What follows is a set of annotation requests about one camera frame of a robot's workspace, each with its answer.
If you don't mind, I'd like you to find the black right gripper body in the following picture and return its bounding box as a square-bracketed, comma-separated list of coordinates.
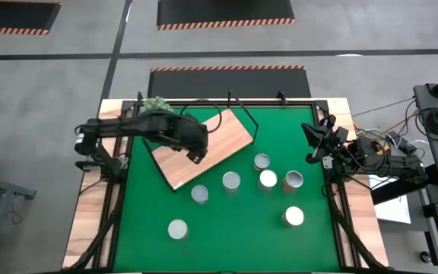
[320, 113, 351, 169]

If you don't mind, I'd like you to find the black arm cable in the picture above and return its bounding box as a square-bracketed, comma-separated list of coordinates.
[319, 139, 393, 199]
[179, 103, 224, 134]

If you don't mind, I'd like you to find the grey cable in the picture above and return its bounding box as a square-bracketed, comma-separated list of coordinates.
[351, 97, 417, 118]

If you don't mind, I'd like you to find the black power adapter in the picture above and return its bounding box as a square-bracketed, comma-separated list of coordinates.
[388, 131, 410, 150]

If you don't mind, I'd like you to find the green table mat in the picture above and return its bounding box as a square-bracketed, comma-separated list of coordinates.
[113, 105, 341, 273]

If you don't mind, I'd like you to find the blue cherries label can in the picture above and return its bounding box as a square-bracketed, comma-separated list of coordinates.
[281, 205, 306, 228]

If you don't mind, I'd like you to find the white Saucy O's can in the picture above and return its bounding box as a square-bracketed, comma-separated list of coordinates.
[190, 184, 209, 206]

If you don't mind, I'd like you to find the white paper sheet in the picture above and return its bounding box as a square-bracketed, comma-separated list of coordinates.
[369, 177, 412, 225]

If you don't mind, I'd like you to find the grey equipment stand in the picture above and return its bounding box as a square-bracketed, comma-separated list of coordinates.
[412, 82, 438, 190]

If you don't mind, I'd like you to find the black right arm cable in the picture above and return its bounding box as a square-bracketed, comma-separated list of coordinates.
[319, 139, 393, 199]

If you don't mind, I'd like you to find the succulent plant in white pot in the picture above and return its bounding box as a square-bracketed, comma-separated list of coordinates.
[140, 95, 175, 114]

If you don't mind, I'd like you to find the orange pineapple label can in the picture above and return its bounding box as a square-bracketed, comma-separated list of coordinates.
[281, 170, 305, 194]
[221, 170, 242, 193]

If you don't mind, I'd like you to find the yellow cable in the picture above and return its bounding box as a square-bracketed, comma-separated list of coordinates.
[354, 112, 421, 145]

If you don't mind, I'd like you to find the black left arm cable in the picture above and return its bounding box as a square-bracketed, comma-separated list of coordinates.
[179, 103, 224, 134]

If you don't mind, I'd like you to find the peaches label can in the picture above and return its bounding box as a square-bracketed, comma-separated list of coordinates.
[257, 169, 279, 191]

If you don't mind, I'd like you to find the thin black floor cable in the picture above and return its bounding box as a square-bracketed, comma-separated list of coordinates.
[6, 194, 23, 226]

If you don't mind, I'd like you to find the black metal table frame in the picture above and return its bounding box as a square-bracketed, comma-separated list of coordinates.
[61, 91, 391, 274]

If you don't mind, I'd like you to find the black floor beam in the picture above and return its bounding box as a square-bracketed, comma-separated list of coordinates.
[370, 164, 438, 206]

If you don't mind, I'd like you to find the olive green label can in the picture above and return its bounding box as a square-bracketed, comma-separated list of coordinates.
[167, 218, 189, 241]

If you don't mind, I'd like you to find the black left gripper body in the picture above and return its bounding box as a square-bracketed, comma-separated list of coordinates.
[179, 127, 209, 153]

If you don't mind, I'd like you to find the short green pear can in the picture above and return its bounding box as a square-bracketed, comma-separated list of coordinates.
[252, 152, 271, 172]

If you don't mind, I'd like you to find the wooden shelf with black frame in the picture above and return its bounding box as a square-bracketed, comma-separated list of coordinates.
[142, 90, 260, 191]

